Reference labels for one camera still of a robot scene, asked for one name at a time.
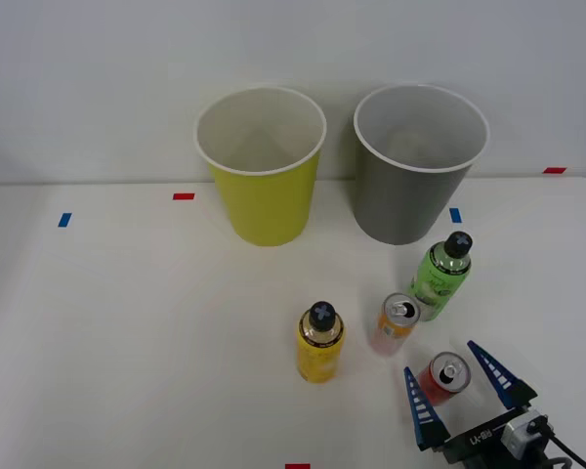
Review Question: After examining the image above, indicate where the green bottle with black cap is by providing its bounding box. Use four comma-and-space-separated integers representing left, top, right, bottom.
407, 231, 474, 323

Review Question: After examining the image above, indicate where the yellow-green plastic waste bin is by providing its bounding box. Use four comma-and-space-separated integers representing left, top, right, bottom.
192, 86, 328, 247

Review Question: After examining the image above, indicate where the yellow bottle with black cap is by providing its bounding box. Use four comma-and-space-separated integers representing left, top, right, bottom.
295, 300, 347, 385

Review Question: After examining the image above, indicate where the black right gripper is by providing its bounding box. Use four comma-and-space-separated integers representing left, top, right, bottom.
402, 339, 539, 469

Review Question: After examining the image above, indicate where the grey plastic waste bin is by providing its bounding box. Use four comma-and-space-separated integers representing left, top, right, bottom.
353, 83, 491, 246

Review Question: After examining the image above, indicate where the red drink can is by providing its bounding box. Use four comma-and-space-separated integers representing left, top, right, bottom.
416, 351, 472, 409

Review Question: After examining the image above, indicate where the orange drink can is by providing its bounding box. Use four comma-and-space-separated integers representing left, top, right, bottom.
369, 291, 422, 361

